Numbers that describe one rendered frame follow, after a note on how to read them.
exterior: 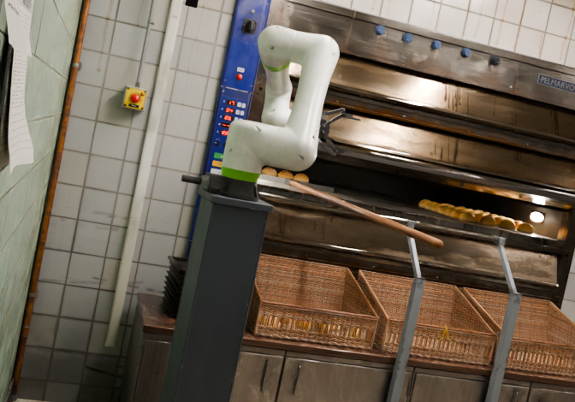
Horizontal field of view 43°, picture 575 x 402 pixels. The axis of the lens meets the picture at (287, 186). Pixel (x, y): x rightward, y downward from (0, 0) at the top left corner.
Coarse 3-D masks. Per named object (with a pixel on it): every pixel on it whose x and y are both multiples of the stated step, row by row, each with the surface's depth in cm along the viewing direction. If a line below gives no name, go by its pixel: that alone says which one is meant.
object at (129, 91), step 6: (126, 90) 324; (132, 90) 325; (138, 90) 326; (144, 90) 326; (126, 96) 325; (144, 96) 326; (126, 102) 325; (132, 102) 325; (138, 102) 326; (144, 102) 327; (126, 108) 327; (132, 108) 326; (138, 108) 326; (144, 108) 327
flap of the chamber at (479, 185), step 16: (336, 160) 359; (352, 160) 354; (368, 160) 348; (384, 160) 351; (416, 176) 371; (432, 176) 364; (448, 176) 360; (464, 176) 362; (496, 192) 383; (512, 192) 376; (528, 192) 372; (544, 192) 375
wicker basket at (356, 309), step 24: (264, 264) 351; (288, 264) 356; (312, 264) 359; (264, 288) 350; (288, 288) 354; (312, 288) 357; (336, 288) 361; (360, 288) 345; (264, 312) 307; (288, 312) 310; (312, 312) 313; (336, 312) 315; (360, 312) 339; (264, 336) 308; (288, 336) 311; (312, 336) 314; (336, 336) 317
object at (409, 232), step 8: (296, 184) 382; (312, 192) 354; (320, 192) 345; (328, 200) 332; (336, 200) 322; (344, 208) 313; (352, 208) 302; (360, 208) 296; (368, 216) 285; (376, 216) 278; (384, 224) 270; (392, 224) 263; (400, 224) 259; (400, 232) 256; (408, 232) 250; (416, 232) 245; (424, 240) 238; (432, 240) 233; (440, 240) 231; (440, 248) 231
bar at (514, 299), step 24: (264, 192) 315; (360, 216) 327; (384, 216) 329; (408, 240) 329; (504, 240) 345; (504, 264) 338; (408, 312) 314; (408, 336) 314; (504, 336) 326; (504, 360) 327
